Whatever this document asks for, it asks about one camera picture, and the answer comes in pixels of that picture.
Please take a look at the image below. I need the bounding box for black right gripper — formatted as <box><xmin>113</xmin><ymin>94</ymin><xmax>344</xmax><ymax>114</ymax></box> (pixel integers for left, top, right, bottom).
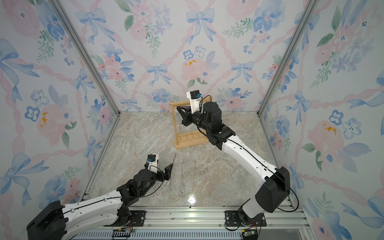
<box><xmin>178</xmin><ymin>104</ymin><xmax>213</xmax><ymax>134</ymax></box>

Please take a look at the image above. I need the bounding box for gold chain necklace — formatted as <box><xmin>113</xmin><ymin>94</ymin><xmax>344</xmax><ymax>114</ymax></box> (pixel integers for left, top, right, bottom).
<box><xmin>178</xmin><ymin>161</ymin><xmax>186</xmax><ymax>197</ymax></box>

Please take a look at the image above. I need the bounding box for wooden jewelry display stand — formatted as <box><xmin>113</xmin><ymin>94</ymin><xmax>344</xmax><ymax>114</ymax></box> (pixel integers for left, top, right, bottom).
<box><xmin>171</xmin><ymin>101</ymin><xmax>209</xmax><ymax>149</ymax></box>

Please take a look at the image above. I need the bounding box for short silver chain necklace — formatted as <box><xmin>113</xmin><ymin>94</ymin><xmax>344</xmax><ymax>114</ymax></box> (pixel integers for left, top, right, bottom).
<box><xmin>190</xmin><ymin>160</ymin><xmax>198</xmax><ymax>194</ymax></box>

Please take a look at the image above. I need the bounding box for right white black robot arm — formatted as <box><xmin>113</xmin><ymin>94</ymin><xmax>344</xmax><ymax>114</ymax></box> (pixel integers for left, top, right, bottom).
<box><xmin>176</xmin><ymin>102</ymin><xmax>294</xmax><ymax>226</ymax></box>

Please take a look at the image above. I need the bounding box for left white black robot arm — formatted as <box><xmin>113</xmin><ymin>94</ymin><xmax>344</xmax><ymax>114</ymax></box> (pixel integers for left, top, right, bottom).
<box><xmin>27</xmin><ymin>164</ymin><xmax>173</xmax><ymax>240</ymax></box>

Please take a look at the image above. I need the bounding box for green circuit board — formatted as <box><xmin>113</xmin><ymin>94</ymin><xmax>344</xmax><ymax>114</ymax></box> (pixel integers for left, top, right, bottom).
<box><xmin>241</xmin><ymin>230</ymin><xmax>259</xmax><ymax>240</ymax></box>

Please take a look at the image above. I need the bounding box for left aluminium corner profile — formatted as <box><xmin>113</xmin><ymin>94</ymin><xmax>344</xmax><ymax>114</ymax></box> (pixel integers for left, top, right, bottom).
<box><xmin>48</xmin><ymin>0</ymin><xmax>121</xmax><ymax>116</ymax></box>

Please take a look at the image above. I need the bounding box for aluminium corner profile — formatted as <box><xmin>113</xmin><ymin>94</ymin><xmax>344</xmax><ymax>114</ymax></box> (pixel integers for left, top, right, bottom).
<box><xmin>48</xmin><ymin>0</ymin><xmax>121</xmax><ymax>116</ymax></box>
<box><xmin>258</xmin><ymin>0</ymin><xmax>318</xmax><ymax>118</ymax></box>

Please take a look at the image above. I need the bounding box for right aluminium corner profile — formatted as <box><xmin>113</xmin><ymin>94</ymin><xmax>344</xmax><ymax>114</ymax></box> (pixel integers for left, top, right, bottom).
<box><xmin>258</xmin><ymin>0</ymin><xmax>318</xmax><ymax>118</ymax></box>

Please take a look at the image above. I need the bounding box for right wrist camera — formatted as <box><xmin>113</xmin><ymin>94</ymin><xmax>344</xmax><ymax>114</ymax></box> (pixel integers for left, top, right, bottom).
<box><xmin>187</xmin><ymin>90</ymin><xmax>203</xmax><ymax>114</ymax></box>

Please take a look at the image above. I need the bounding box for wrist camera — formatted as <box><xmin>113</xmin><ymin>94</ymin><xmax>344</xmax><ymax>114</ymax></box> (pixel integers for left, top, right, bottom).
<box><xmin>145</xmin><ymin>154</ymin><xmax>159</xmax><ymax>173</ymax></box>
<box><xmin>187</xmin><ymin>90</ymin><xmax>203</xmax><ymax>114</ymax></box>

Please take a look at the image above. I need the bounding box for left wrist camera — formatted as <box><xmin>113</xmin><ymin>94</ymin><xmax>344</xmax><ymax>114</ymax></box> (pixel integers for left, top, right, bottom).
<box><xmin>145</xmin><ymin>154</ymin><xmax>159</xmax><ymax>173</ymax></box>

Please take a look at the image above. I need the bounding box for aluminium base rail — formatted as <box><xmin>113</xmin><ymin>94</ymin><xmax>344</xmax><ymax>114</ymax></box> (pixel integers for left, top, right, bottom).
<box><xmin>71</xmin><ymin>206</ymin><xmax>315</xmax><ymax>240</ymax></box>

